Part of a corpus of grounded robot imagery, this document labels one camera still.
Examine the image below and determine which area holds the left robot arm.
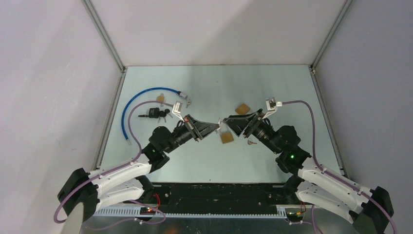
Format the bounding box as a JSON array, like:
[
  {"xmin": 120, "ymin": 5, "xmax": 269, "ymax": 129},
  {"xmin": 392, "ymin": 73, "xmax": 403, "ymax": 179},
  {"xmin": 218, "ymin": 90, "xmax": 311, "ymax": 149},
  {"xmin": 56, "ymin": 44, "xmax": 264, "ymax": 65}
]
[{"xmin": 54, "ymin": 115, "xmax": 220, "ymax": 223}]

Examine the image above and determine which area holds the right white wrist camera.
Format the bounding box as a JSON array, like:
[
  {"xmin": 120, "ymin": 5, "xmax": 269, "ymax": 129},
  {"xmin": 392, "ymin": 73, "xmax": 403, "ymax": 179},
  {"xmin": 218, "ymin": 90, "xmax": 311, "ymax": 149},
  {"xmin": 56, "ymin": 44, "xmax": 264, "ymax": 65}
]
[{"xmin": 263, "ymin": 97, "xmax": 282, "ymax": 119}]

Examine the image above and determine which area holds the large brass padlock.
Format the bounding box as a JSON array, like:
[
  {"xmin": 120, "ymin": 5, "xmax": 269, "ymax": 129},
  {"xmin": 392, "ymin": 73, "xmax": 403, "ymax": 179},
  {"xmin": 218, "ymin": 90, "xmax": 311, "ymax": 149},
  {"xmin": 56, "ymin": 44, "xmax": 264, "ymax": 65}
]
[{"xmin": 235, "ymin": 103, "xmax": 251, "ymax": 115}]

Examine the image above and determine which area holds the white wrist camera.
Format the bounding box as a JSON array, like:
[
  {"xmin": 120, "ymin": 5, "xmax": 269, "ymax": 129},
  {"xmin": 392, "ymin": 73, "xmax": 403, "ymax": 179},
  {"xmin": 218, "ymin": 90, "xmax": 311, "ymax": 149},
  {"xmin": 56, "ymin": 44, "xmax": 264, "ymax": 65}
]
[
  {"xmin": 263, "ymin": 97, "xmax": 282, "ymax": 119},
  {"xmin": 171, "ymin": 101, "xmax": 184, "ymax": 121}
]

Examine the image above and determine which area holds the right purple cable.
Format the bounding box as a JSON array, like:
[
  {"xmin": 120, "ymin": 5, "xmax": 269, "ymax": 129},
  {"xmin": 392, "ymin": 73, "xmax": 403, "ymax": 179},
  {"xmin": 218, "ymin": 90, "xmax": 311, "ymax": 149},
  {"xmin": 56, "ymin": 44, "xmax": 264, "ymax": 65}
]
[{"xmin": 281, "ymin": 100, "xmax": 399, "ymax": 234}]

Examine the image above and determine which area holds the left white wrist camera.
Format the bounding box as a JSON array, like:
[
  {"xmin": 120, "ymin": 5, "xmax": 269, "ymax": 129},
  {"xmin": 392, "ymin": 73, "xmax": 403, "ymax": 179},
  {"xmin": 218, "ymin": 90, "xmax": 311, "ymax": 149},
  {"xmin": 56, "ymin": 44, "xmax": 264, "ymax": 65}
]
[{"xmin": 171, "ymin": 101, "xmax": 184, "ymax": 121}]

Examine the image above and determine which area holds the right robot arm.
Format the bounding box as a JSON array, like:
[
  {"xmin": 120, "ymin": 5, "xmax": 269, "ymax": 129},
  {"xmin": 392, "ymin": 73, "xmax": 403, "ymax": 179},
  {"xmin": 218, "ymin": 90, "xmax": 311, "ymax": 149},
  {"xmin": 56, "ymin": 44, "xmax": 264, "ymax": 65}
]
[{"xmin": 223, "ymin": 110, "xmax": 394, "ymax": 234}]

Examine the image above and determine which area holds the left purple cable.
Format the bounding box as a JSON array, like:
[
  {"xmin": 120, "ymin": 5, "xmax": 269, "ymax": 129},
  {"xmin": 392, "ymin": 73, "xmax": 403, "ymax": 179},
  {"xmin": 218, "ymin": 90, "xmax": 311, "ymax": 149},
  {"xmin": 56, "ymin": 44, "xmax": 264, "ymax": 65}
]
[{"xmin": 53, "ymin": 100, "xmax": 175, "ymax": 224}]

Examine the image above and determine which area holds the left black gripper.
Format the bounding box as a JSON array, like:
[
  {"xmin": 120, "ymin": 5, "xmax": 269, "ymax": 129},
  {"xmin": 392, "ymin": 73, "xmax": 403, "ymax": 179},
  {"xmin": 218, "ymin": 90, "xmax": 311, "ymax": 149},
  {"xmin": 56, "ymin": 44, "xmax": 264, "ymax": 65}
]
[{"xmin": 164, "ymin": 114, "xmax": 219, "ymax": 154}]

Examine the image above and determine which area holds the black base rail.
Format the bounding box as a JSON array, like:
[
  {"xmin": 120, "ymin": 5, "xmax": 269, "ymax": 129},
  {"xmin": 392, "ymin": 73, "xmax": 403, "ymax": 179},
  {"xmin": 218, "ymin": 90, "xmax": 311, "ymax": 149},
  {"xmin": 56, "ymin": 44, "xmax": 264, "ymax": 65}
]
[{"xmin": 138, "ymin": 183, "xmax": 304, "ymax": 215}]

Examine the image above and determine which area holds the blue cable lock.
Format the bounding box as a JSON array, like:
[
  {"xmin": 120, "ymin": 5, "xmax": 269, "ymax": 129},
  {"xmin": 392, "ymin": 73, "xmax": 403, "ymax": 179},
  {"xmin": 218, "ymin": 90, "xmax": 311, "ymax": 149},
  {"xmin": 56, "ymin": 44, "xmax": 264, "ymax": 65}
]
[{"xmin": 121, "ymin": 87, "xmax": 188, "ymax": 145}]

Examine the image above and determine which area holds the purple cable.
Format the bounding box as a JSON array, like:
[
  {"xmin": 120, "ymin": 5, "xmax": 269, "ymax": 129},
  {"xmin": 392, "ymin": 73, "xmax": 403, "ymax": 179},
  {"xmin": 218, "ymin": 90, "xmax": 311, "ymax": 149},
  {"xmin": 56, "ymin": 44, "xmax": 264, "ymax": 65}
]
[
  {"xmin": 53, "ymin": 100, "xmax": 175, "ymax": 224},
  {"xmin": 281, "ymin": 100, "xmax": 399, "ymax": 234}
]

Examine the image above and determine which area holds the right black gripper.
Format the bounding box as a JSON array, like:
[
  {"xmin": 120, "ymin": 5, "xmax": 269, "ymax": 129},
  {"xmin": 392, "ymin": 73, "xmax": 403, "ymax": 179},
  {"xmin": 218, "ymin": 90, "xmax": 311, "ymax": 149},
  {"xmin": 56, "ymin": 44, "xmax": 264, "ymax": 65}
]
[{"xmin": 223, "ymin": 109, "xmax": 281, "ymax": 155}]

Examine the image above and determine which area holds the black padlock with keys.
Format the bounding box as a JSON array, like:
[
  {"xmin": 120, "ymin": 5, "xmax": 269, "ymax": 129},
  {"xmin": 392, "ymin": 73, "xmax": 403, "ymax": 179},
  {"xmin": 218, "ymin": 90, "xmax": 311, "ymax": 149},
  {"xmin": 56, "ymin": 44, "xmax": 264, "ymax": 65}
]
[{"xmin": 138, "ymin": 107, "xmax": 173, "ymax": 123}]

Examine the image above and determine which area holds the small brass padlock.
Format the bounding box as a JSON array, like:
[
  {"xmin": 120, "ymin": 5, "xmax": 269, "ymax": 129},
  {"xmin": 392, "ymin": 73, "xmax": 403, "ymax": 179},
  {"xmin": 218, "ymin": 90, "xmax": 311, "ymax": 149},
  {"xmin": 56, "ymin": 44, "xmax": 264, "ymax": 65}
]
[{"xmin": 156, "ymin": 93, "xmax": 165, "ymax": 105}]

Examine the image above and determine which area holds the key on ring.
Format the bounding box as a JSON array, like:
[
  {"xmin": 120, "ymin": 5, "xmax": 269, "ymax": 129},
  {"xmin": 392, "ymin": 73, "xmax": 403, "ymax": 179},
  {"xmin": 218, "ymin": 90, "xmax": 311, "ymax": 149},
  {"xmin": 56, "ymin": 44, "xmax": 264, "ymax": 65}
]
[{"xmin": 247, "ymin": 139, "xmax": 257, "ymax": 145}]

